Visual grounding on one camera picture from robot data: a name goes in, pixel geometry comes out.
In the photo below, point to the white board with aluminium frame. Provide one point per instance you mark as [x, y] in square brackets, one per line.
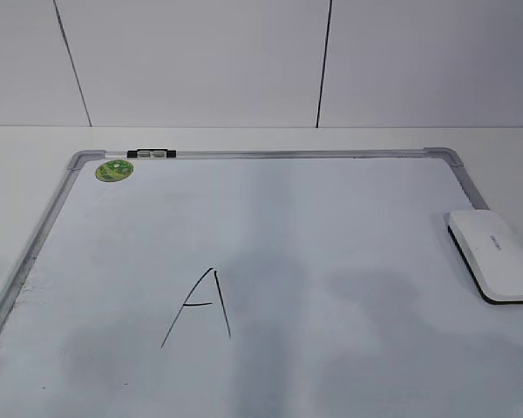
[257, 284]

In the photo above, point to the white board eraser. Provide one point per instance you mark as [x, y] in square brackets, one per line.
[492, 251]

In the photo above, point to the round green magnet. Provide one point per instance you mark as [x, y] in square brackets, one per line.
[114, 171]

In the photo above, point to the black hanging clip on frame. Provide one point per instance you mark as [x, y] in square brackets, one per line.
[151, 153]

